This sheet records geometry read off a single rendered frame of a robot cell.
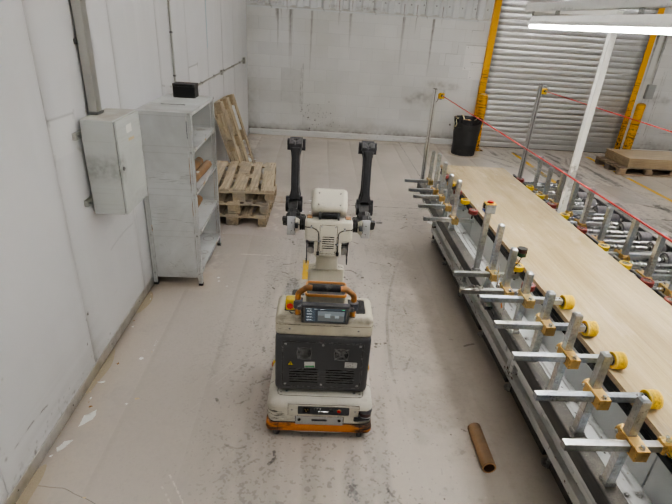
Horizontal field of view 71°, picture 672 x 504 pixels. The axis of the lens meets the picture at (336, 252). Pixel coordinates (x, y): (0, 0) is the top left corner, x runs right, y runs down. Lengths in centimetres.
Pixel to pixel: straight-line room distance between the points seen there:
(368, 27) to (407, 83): 133
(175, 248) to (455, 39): 764
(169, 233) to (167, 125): 93
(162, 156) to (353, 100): 668
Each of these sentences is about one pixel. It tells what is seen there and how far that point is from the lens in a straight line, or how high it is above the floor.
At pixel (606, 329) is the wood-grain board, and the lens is 289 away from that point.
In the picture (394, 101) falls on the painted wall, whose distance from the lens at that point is 1040.
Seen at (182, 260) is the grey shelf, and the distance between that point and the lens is 446.
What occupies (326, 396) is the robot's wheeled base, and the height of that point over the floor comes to 28.
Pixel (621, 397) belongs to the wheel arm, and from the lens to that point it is 233.
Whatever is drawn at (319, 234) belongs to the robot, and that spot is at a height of 116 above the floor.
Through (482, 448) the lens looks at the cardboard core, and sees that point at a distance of 312.
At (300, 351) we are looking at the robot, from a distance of 274.
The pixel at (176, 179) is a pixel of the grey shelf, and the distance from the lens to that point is 417.
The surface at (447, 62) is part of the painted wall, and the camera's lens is 1051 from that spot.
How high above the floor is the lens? 227
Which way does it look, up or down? 26 degrees down
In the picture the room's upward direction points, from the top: 4 degrees clockwise
